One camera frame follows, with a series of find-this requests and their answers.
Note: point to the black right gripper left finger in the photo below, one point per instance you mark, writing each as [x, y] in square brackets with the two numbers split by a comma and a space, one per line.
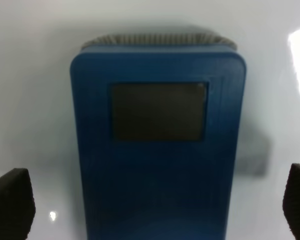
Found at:
[17, 205]

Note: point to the blue board eraser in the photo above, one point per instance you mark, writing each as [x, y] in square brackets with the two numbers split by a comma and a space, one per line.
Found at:
[157, 120]

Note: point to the white whiteboard with aluminium frame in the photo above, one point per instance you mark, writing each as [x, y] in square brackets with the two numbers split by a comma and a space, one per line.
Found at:
[38, 40]

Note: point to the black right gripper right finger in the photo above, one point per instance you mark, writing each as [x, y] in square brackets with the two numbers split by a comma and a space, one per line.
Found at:
[291, 200]

